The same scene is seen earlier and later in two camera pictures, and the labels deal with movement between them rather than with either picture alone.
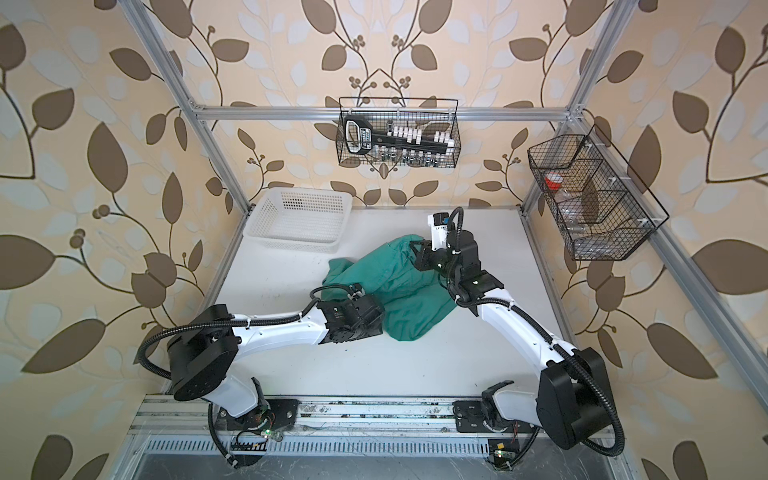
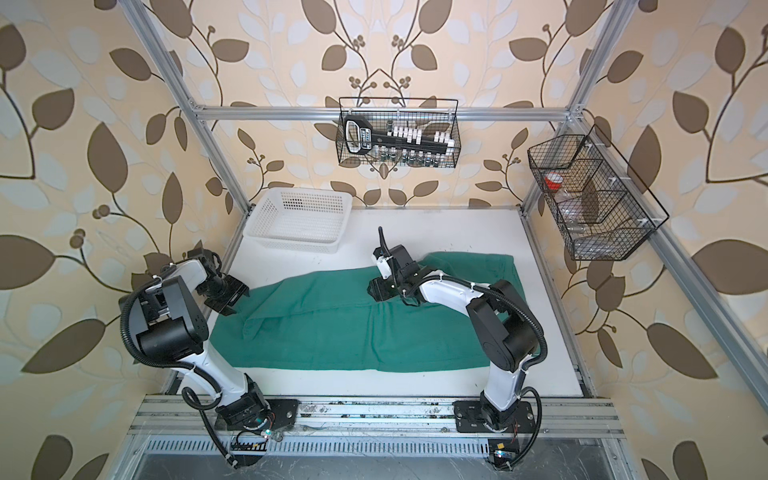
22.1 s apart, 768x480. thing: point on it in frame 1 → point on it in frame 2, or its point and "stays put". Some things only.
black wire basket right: (594, 195) stays put
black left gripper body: (376, 328) → (222, 294)
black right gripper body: (435, 260) → (389, 287)
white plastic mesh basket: (301, 219) stays put
